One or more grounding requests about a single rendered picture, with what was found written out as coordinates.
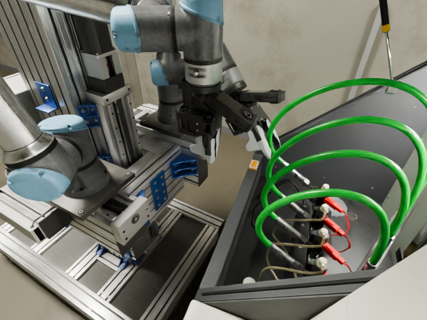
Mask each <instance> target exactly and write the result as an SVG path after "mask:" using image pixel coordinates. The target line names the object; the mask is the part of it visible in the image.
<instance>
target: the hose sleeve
mask: <svg viewBox="0 0 427 320"><path fill-rule="evenodd" d="M287 165H289V164H288V162H286V161H284V162H283V164H281V166H282V167H283V168H284V167H286V166H287ZM289 173H290V174H291V175H293V176H294V177H295V178H296V179H297V180H298V181H300V182H303V181H304V180H305V177H304V176H302V175H301V174H300V173H299V172H298V171H297V170H296V169H294V170H292V171H290V172H289Z"/></svg>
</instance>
